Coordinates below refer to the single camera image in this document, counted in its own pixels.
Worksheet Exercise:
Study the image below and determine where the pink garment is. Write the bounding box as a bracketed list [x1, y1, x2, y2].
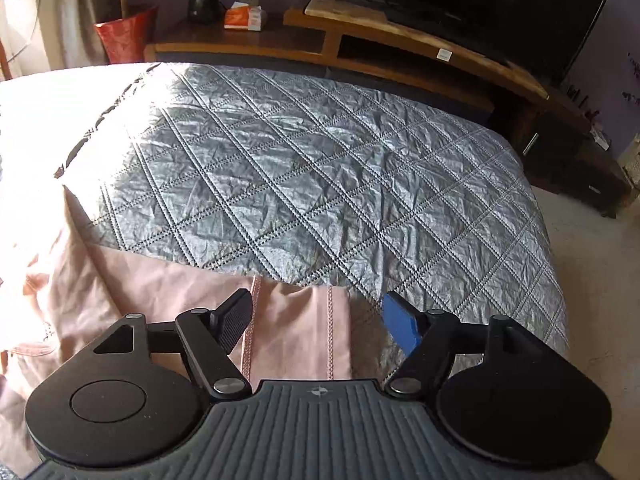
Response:
[1, 185, 352, 477]

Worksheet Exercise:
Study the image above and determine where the silver quilted mat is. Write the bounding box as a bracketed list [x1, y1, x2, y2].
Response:
[1, 63, 568, 379]

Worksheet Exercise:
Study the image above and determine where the wooden tv stand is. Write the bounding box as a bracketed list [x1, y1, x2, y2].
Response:
[144, 0, 639, 218]

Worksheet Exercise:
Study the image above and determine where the red plant pot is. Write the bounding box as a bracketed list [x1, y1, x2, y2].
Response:
[94, 6, 158, 64]

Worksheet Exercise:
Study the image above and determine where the orange tissue box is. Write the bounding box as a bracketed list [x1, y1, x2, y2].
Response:
[224, 1, 268, 32]

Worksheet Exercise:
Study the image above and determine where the beige curtain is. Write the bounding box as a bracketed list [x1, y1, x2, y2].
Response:
[39, 0, 122, 70]

